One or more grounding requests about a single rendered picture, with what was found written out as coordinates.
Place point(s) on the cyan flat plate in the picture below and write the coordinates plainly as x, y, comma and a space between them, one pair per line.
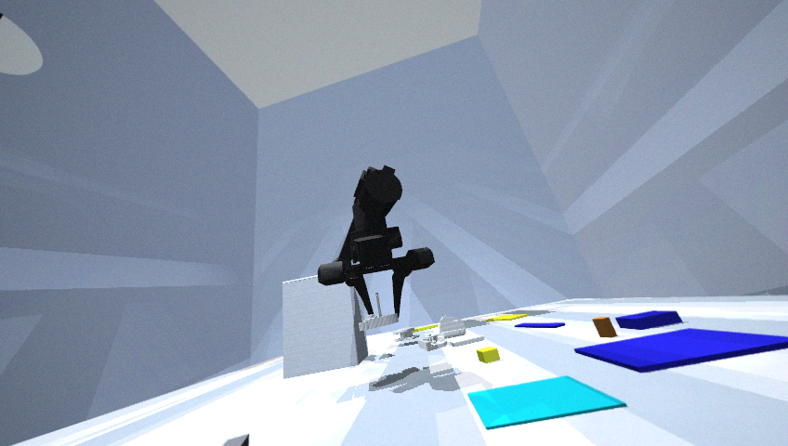
539, 400

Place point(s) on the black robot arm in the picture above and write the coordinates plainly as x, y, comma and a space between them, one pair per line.
376, 194

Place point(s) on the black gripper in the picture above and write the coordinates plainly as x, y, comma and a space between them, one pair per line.
337, 272

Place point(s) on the yellow flat rectangular plate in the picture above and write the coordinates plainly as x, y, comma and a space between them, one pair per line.
507, 317

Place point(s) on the small yellow block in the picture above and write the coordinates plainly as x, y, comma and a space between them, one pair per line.
488, 354

